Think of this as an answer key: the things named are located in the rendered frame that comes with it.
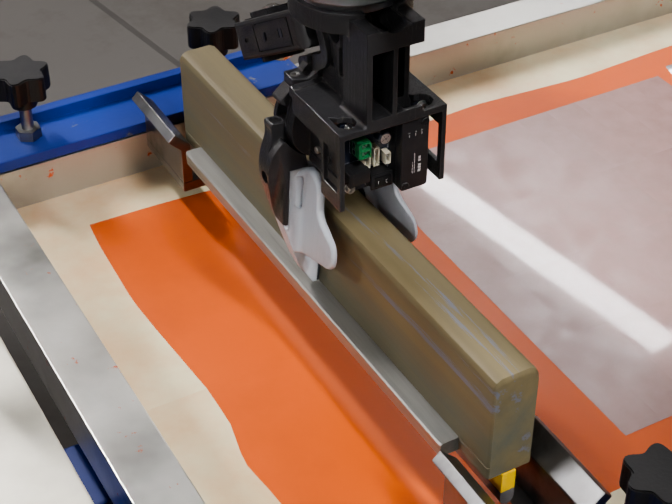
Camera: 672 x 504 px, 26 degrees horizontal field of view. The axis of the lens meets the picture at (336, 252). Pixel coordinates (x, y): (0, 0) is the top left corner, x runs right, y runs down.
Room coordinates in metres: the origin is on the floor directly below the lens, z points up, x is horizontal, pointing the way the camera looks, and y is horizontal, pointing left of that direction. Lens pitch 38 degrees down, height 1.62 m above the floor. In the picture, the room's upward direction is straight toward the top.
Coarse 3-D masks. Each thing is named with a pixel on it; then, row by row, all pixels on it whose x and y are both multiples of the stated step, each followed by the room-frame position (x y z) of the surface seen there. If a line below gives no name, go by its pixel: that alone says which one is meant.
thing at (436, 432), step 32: (192, 160) 0.88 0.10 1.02; (224, 192) 0.84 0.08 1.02; (256, 224) 0.80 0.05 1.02; (288, 256) 0.76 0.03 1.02; (320, 288) 0.73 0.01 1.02; (352, 320) 0.70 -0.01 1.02; (352, 352) 0.67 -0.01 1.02; (384, 384) 0.64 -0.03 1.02; (416, 416) 0.61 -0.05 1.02; (448, 448) 0.59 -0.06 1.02
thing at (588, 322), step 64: (576, 256) 0.85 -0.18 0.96; (640, 256) 0.85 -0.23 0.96; (512, 320) 0.78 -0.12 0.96; (576, 320) 0.78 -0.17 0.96; (640, 320) 0.78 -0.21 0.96; (256, 384) 0.71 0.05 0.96; (320, 384) 0.71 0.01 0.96; (576, 384) 0.71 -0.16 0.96; (640, 384) 0.71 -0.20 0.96; (256, 448) 0.65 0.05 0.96; (320, 448) 0.65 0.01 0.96; (384, 448) 0.65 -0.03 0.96; (576, 448) 0.65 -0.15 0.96; (640, 448) 0.65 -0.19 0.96
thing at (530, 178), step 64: (640, 64) 1.12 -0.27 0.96; (448, 128) 1.02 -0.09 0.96; (512, 128) 1.02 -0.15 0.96; (576, 128) 1.02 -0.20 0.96; (640, 128) 1.02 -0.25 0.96; (448, 192) 0.93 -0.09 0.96; (512, 192) 0.93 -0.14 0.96; (576, 192) 0.93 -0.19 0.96; (640, 192) 0.93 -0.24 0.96; (128, 256) 0.85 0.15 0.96; (192, 256) 0.85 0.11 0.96; (256, 256) 0.85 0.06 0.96; (448, 256) 0.85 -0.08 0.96; (512, 256) 0.85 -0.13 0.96; (192, 320) 0.78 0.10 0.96; (256, 320) 0.78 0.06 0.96; (320, 320) 0.78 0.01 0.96
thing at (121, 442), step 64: (576, 0) 1.18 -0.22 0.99; (640, 0) 1.20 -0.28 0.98; (448, 64) 1.10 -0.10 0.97; (0, 192) 0.88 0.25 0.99; (64, 192) 0.93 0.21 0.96; (0, 256) 0.80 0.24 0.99; (64, 320) 0.73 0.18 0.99; (64, 384) 0.67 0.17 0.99; (128, 384) 0.67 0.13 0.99; (128, 448) 0.62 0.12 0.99
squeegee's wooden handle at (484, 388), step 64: (192, 64) 0.91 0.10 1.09; (192, 128) 0.91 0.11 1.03; (256, 128) 0.82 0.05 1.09; (256, 192) 0.81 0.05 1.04; (384, 256) 0.68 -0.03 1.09; (384, 320) 0.67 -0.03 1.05; (448, 320) 0.62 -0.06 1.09; (448, 384) 0.60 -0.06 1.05; (512, 384) 0.57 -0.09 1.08; (512, 448) 0.57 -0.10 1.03
